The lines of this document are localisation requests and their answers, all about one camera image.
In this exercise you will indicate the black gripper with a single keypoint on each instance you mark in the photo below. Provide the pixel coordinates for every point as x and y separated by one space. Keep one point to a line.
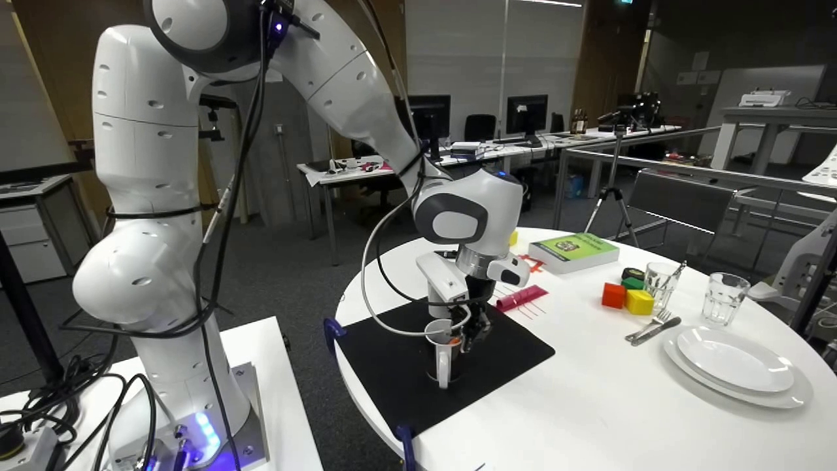
479 297

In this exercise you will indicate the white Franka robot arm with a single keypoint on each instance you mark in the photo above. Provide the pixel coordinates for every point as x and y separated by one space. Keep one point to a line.
141 130

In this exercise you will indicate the black table mat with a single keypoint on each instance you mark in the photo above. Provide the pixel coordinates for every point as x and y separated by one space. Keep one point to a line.
382 366

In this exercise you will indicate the green book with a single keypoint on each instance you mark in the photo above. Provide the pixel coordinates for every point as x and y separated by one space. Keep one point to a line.
576 249

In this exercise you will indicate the blue mat clamp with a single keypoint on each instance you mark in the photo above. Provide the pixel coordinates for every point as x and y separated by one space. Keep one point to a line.
333 331
410 446

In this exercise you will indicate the large red cube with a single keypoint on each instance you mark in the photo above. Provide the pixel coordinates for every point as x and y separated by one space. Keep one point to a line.
614 297

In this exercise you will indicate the green cube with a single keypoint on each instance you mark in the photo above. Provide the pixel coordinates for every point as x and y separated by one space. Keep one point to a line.
635 284

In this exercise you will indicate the large yellow cube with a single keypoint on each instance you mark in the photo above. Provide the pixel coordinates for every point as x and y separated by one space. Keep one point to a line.
641 301

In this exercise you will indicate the silver fork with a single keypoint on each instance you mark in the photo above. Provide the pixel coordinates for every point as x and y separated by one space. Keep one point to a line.
647 331

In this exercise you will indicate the silver knife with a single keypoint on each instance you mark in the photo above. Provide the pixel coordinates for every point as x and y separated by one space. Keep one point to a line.
658 327

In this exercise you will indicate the long white office desk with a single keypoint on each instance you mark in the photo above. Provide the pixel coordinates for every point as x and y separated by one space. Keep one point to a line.
524 149

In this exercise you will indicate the narrow drinking glass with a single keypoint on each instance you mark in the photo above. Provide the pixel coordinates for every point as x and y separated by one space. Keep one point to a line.
662 284

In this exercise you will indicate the black office chair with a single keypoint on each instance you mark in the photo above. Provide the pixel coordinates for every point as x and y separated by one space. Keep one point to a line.
479 125

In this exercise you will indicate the wide black monitor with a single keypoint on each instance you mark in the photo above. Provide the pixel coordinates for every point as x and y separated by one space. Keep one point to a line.
432 112

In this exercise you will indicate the narrow black monitor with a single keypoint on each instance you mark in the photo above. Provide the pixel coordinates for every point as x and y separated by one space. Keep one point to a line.
528 115

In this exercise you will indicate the gray chair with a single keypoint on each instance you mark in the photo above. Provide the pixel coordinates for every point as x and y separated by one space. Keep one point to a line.
681 198

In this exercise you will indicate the wide drinking glass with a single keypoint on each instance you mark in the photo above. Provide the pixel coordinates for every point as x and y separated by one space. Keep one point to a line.
724 301

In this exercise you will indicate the small white plate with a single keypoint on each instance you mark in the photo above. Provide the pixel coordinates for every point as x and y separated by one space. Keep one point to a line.
737 362

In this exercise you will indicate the stack of white plates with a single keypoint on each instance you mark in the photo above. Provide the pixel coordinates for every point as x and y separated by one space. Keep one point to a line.
785 397

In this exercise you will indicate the white power box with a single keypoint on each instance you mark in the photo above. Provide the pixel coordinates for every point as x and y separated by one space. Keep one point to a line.
29 448

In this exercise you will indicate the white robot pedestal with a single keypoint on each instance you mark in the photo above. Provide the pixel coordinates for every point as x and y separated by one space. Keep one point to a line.
278 383

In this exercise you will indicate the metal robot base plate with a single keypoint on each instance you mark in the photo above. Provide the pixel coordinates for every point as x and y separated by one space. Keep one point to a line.
249 409

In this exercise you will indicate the metal railing frame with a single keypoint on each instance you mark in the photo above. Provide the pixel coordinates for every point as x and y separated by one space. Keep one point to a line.
696 172

